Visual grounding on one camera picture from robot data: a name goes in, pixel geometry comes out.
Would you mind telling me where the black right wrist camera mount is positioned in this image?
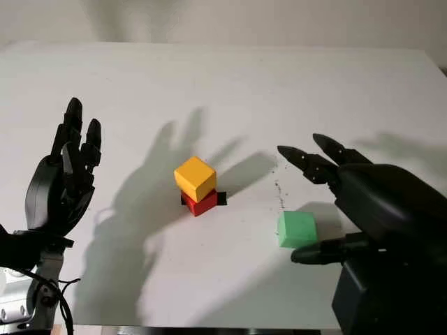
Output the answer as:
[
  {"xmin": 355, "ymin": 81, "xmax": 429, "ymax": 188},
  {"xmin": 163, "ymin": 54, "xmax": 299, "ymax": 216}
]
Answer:
[{"xmin": 330, "ymin": 260, "xmax": 447, "ymax": 335}]

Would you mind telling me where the black tape strip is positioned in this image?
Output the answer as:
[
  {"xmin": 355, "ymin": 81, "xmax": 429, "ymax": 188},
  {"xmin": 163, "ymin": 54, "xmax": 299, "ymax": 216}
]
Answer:
[{"xmin": 180, "ymin": 191, "xmax": 228, "ymax": 207}]

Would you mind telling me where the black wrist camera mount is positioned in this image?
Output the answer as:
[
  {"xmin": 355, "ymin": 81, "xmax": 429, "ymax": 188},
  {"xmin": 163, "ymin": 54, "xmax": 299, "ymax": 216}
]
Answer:
[
  {"xmin": 330, "ymin": 260, "xmax": 447, "ymax": 335},
  {"xmin": 0, "ymin": 223, "xmax": 75, "ymax": 272}
]

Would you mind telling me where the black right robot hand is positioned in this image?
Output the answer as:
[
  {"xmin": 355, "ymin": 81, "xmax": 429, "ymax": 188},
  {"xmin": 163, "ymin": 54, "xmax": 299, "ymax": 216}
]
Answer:
[{"xmin": 277, "ymin": 133, "xmax": 447, "ymax": 267}]

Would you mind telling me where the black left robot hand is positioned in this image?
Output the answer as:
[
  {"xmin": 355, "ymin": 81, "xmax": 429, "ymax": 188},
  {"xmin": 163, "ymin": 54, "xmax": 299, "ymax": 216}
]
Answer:
[{"xmin": 24, "ymin": 96, "xmax": 103, "ymax": 240}]

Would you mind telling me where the yellow block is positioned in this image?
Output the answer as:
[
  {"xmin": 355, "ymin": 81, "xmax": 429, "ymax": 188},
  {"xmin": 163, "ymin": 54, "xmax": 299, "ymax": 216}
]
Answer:
[{"xmin": 173, "ymin": 156, "xmax": 217, "ymax": 204}]

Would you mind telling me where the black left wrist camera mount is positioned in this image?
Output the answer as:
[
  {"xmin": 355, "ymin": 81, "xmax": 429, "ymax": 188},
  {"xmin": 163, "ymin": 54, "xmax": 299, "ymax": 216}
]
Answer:
[{"xmin": 0, "ymin": 223, "xmax": 75, "ymax": 272}]

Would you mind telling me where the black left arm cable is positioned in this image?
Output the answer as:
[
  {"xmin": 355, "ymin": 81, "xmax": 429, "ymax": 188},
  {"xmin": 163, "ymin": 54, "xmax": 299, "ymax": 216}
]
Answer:
[{"xmin": 20, "ymin": 268, "xmax": 82, "ymax": 335}]

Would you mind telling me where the green block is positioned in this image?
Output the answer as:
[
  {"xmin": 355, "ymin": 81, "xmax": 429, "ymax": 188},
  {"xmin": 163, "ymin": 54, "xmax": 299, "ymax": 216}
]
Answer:
[{"xmin": 276, "ymin": 211, "xmax": 318, "ymax": 249}]

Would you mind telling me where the red block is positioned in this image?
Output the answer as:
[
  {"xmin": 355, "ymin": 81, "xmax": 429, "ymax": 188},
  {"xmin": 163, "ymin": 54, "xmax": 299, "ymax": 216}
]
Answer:
[{"xmin": 181, "ymin": 190, "xmax": 218, "ymax": 218}]

